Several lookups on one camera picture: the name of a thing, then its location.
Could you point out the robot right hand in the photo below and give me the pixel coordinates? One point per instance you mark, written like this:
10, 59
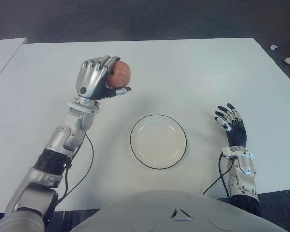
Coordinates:
236, 135

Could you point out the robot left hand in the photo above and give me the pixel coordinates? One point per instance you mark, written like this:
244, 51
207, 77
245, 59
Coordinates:
91, 79

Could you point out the red yellow apple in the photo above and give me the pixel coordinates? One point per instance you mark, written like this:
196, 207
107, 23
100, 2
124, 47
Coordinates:
119, 75

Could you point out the robot right arm silver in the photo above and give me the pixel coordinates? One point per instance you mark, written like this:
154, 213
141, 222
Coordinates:
244, 176

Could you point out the robot left arm silver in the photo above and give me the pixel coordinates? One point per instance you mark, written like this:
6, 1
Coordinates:
58, 142

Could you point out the white plate black rim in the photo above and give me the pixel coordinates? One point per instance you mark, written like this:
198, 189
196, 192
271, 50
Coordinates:
158, 142

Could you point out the adjacent white table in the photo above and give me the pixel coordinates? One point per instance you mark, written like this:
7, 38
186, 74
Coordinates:
2, 55

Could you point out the small white floor scrap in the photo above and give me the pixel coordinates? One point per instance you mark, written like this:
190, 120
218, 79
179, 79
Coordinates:
273, 47

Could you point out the grey robot torso shell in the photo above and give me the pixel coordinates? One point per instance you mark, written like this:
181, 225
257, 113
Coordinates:
145, 212

